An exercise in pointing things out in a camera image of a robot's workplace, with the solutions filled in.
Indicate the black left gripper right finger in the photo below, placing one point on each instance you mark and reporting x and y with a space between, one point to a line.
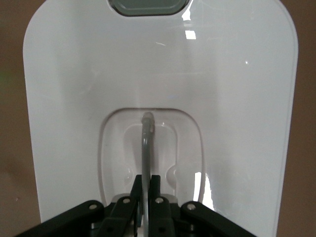
160 214

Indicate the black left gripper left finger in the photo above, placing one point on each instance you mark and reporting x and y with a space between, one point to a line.
123 212

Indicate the white box lid grey clips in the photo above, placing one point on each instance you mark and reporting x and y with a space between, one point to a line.
172 74

